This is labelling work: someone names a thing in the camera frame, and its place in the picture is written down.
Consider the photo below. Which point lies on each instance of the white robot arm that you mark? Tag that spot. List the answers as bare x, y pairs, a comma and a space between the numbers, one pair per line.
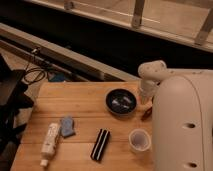
182, 116

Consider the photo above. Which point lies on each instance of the white tube bottle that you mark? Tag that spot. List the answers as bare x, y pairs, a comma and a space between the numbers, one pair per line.
49, 145

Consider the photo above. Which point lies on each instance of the cream gripper tool tip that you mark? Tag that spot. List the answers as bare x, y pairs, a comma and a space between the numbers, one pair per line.
144, 98

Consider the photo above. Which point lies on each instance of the black white striped box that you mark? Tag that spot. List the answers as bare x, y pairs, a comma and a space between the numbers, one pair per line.
100, 144

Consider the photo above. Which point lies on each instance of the black ceramic bowl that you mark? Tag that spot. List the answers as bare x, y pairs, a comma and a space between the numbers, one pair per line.
120, 102

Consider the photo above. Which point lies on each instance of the black chair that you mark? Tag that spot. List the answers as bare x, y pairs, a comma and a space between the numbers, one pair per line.
12, 98

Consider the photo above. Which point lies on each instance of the blue object behind table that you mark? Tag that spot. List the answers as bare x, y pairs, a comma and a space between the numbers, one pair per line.
58, 78

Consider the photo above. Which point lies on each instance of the blue cloth piece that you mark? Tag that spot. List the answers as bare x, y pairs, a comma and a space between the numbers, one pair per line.
67, 126

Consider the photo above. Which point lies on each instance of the red small object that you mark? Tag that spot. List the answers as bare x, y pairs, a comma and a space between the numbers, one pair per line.
147, 114

